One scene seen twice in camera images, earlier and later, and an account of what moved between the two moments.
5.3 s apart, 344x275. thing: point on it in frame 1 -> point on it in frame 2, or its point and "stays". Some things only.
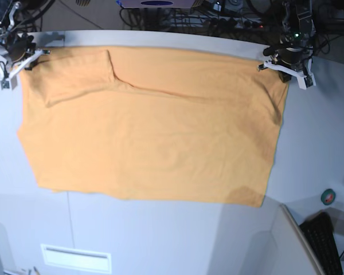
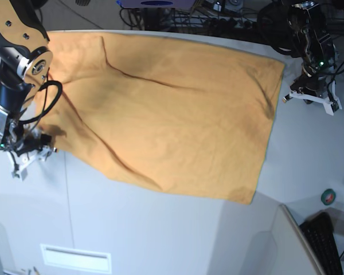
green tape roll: x=328 y=196 stays
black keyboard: x=319 y=229 stays
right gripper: x=296 y=57 -> x=307 y=84
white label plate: x=71 y=257 stays
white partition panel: x=294 y=255 stays
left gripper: x=18 y=44 -> x=32 y=143
